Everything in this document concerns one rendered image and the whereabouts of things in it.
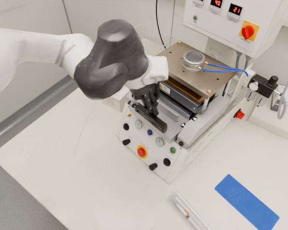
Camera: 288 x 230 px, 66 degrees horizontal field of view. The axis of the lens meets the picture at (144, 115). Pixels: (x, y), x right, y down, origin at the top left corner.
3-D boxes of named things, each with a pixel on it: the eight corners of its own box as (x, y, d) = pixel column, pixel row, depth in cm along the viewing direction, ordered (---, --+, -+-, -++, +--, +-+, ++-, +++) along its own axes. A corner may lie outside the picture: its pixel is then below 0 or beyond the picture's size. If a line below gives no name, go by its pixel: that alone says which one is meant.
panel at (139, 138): (117, 137, 104) (128, 104, 94) (165, 181, 91) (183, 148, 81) (114, 138, 103) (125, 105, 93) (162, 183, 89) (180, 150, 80)
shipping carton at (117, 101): (123, 83, 128) (122, 70, 121) (141, 92, 123) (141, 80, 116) (101, 102, 119) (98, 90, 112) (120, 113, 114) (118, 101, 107)
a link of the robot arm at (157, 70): (109, 69, 58) (116, 81, 63) (143, 94, 52) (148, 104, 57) (141, 37, 60) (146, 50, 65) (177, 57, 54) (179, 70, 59)
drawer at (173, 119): (176, 78, 104) (178, 65, 98) (216, 103, 94) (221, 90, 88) (129, 112, 91) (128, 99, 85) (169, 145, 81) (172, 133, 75)
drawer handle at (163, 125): (138, 108, 87) (138, 101, 84) (167, 130, 80) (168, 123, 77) (134, 111, 86) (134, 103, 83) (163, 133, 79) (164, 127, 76)
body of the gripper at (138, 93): (138, 60, 64) (146, 78, 72) (118, 81, 62) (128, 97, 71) (157, 72, 60) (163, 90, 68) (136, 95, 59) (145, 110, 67)
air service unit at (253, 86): (238, 91, 93) (251, 61, 81) (271, 109, 86) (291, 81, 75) (231, 97, 90) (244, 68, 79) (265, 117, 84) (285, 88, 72)
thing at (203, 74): (186, 52, 102) (190, 25, 92) (248, 86, 88) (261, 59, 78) (148, 77, 91) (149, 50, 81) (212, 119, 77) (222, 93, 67)
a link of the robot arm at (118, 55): (81, 88, 58) (101, 114, 53) (50, 56, 46) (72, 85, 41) (135, 45, 59) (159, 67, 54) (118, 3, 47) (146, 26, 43)
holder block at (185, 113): (176, 74, 100) (177, 70, 98) (214, 97, 91) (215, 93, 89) (150, 93, 92) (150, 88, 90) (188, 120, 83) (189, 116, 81)
